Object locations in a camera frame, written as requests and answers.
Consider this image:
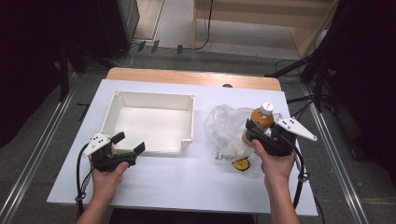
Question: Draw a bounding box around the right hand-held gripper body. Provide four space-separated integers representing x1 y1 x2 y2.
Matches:
253 117 318 158

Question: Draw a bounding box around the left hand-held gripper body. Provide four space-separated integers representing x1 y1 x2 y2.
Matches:
82 133 138 173

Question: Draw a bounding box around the orange juice bottle white cap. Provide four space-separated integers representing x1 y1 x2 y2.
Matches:
242 102 276 147

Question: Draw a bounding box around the translucent printed plastic bag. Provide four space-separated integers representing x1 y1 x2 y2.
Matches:
203 105 285 179

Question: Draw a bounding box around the person's left hand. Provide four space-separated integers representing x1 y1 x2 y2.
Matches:
89 157 130 201

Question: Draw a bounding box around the person's right hand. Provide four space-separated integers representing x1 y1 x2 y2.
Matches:
251 139 297 189

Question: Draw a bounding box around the white plastic bin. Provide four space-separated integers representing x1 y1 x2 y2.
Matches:
99 90 195 156

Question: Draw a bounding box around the white table cover board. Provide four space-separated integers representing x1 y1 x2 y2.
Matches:
46 78 318 217

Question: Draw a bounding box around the black metal stand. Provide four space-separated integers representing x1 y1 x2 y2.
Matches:
58 46 70 102

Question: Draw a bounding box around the wooden table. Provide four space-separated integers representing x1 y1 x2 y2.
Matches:
106 67 283 92

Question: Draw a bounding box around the black curtain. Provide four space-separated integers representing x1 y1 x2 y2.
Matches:
311 0 396 188
0 0 106 148

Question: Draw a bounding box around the light wooden bench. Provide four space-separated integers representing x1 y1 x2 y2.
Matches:
192 0 341 59

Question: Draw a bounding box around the black cabinet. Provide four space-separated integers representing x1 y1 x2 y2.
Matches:
96 0 140 60

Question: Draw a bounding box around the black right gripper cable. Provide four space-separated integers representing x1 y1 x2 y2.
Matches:
286 136 310 210

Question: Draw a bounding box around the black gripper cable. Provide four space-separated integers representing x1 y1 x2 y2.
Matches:
286 136 310 210
74 142 95 220

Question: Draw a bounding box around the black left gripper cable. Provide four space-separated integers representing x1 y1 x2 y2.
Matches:
74 142 95 220

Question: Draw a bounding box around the aluminium floor rail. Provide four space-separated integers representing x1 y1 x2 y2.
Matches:
0 90 76 224
306 102 370 224

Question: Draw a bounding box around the white floor cable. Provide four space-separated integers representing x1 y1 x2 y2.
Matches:
114 45 138 68

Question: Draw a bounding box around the black hanging cable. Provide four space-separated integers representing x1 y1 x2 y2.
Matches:
193 0 215 51

